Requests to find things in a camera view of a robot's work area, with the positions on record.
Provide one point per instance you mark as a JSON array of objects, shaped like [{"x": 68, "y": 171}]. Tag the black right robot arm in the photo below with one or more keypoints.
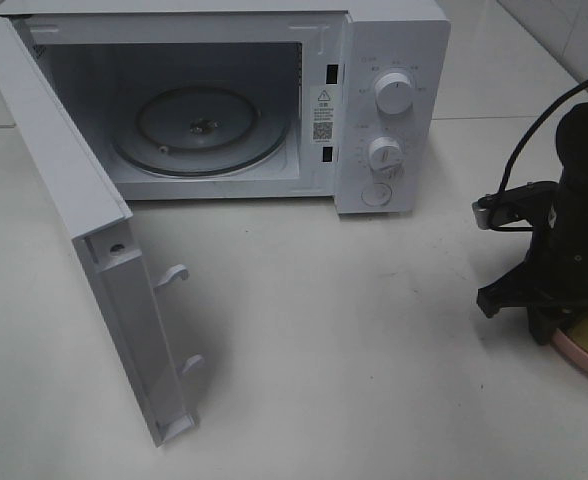
[{"x": 571, "y": 141}]

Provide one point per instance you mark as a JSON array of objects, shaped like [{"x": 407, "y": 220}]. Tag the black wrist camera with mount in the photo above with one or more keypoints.
[{"x": 520, "y": 209}]

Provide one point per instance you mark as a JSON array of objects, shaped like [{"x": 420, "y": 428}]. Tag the round door release button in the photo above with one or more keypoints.
[{"x": 376, "y": 195}]

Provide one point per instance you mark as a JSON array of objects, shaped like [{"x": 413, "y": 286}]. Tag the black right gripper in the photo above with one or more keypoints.
[{"x": 556, "y": 263}]

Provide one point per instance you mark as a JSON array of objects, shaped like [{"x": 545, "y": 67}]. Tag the lower white microwave knob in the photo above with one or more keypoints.
[{"x": 384, "y": 153}]

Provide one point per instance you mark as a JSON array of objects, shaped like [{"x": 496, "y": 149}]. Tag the upper white microwave knob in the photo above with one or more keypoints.
[{"x": 394, "y": 92}]

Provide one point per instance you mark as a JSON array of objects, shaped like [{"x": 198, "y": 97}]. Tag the white microwave door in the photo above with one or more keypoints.
[{"x": 96, "y": 219}]

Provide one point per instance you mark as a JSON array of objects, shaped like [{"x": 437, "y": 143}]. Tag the pink round plate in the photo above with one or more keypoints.
[{"x": 569, "y": 350}]

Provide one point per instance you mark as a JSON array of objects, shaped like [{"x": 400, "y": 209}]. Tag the white microwave knob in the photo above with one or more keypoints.
[
  {"x": 394, "y": 92},
  {"x": 384, "y": 153}
]

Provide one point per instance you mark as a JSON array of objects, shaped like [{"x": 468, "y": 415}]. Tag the white microwave oven body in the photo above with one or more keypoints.
[{"x": 322, "y": 57}]

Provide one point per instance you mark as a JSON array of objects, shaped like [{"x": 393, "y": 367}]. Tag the glass microwave turntable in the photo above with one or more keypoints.
[{"x": 200, "y": 131}]

